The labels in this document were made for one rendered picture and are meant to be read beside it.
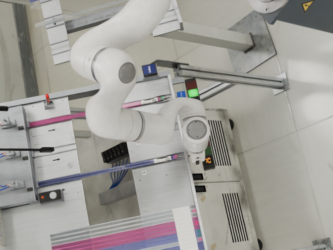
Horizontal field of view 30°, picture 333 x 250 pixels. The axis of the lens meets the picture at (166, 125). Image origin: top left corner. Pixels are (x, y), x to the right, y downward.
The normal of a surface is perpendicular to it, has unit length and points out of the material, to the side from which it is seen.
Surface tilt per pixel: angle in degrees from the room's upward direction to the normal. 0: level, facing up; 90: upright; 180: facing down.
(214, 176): 90
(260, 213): 0
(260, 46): 0
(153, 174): 47
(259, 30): 0
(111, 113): 87
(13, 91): 90
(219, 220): 86
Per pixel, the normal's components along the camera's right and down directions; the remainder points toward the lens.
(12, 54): 0.65, -0.32
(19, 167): -0.02, -0.25
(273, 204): -0.73, -0.04
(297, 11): 0.46, 0.71
